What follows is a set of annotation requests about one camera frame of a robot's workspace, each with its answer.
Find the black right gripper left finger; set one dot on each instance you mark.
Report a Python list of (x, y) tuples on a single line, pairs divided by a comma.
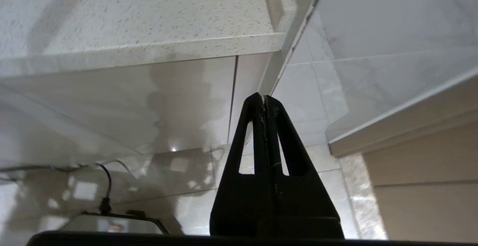
[(239, 201)]

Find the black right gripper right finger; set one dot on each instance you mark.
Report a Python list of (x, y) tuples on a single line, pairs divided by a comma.
[(306, 208)]

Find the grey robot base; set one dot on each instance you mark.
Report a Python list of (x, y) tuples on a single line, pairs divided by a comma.
[(112, 223)]

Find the wood tone cabinet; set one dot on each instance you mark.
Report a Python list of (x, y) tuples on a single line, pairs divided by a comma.
[(429, 178)]

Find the glossy white base cabinet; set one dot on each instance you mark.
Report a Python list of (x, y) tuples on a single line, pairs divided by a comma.
[(112, 111)]

